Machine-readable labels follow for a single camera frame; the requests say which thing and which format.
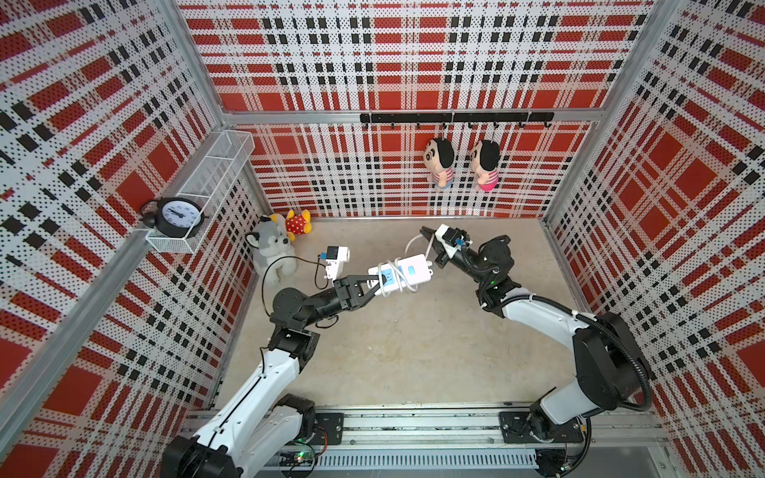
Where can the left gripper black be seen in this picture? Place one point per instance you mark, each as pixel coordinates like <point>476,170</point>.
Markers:
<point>349,292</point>

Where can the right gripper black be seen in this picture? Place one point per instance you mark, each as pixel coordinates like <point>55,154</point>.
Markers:
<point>443,258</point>

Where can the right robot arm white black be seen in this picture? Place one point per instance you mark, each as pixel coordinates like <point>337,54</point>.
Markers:
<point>611,371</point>

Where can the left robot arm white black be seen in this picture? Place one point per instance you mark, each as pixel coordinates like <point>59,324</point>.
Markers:
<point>261,419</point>

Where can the hanging doll blue shorts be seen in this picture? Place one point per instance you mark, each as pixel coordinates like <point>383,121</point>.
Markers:
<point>439,158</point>

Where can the yellow red plush toy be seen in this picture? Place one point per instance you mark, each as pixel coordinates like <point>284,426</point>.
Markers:
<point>294,224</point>

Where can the grey husky plush toy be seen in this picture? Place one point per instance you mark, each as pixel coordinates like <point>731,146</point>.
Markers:
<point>273,252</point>

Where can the hanging doll pink shorts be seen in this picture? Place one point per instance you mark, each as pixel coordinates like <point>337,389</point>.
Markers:
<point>484,161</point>

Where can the green circuit board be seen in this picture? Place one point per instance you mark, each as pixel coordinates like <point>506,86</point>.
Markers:
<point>295,459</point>

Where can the black round alarm clock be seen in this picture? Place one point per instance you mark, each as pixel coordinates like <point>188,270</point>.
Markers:
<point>174,217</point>

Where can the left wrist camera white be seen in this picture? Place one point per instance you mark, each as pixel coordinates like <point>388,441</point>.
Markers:
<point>334,259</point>

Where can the black wall hook rail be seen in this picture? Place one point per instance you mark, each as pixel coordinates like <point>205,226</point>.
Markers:
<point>545,118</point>

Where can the white wire mesh shelf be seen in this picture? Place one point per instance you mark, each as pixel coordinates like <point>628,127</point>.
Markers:
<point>211,179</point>

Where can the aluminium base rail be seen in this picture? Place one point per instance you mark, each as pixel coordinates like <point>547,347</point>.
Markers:
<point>480,438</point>

